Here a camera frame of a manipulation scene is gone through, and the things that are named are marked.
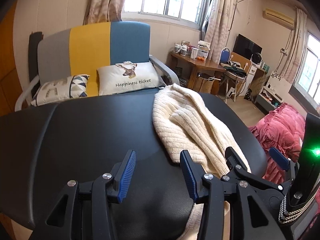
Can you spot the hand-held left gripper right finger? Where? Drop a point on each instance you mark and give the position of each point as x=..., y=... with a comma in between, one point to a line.
x=187, y=177

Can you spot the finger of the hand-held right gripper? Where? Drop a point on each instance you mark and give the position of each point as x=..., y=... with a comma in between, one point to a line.
x=235, y=156
x=278, y=158

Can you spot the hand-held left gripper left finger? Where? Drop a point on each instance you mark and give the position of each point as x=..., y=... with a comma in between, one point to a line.
x=127, y=177

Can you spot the cream knit sweater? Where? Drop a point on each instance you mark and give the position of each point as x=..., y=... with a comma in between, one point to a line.
x=180, y=120

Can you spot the pink quilt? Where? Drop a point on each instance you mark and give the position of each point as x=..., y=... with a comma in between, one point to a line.
x=282, y=125

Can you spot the grey bed headboard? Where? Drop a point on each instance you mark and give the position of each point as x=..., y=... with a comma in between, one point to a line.
x=303, y=100

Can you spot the grey low cabinet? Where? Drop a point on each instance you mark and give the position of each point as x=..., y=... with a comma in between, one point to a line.
x=262, y=101

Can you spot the white leaf-print box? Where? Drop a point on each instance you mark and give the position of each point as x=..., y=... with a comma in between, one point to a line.
x=280, y=82

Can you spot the small barred window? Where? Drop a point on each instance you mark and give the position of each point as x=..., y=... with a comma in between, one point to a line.
x=312, y=67

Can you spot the brown paper bag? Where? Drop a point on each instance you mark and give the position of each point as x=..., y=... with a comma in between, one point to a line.
x=208, y=86

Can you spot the round metal stool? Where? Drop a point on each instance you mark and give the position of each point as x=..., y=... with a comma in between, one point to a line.
x=233, y=76

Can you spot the white cabinet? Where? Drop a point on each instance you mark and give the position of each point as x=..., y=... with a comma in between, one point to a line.
x=252, y=75

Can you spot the white round fan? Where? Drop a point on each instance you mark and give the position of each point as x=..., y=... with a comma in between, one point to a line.
x=256, y=58

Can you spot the beige patterned curtain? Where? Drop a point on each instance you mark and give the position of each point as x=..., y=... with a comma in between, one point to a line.
x=105, y=2
x=298, y=42
x=220, y=17

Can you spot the light wooden chair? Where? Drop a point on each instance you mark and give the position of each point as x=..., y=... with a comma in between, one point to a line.
x=240, y=58

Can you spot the white deer print pillow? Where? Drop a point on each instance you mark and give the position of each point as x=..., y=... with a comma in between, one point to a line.
x=140, y=80

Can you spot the wooden desk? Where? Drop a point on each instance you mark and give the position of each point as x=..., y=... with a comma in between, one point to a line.
x=200, y=63

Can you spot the blue chair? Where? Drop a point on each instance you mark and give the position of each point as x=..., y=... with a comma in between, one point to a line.
x=225, y=53

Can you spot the black television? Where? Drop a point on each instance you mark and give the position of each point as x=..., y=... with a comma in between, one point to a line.
x=246, y=46

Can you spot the stack of clear boxes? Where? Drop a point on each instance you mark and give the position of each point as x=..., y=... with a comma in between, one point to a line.
x=203, y=50

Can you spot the geometric print pillow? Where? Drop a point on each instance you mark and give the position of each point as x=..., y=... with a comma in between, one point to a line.
x=57, y=87

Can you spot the white jar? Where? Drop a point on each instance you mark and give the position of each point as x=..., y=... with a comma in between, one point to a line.
x=184, y=50
x=177, y=48

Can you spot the grey yellow blue sofa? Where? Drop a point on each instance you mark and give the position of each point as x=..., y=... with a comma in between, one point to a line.
x=127, y=42

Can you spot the orange wooden wardrobe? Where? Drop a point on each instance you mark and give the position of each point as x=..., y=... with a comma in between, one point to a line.
x=6, y=62

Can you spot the wall air conditioner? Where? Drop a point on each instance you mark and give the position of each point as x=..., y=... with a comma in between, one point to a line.
x=277, y=16

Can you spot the black upright post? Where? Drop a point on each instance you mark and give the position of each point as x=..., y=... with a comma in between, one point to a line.
x=33, y=55

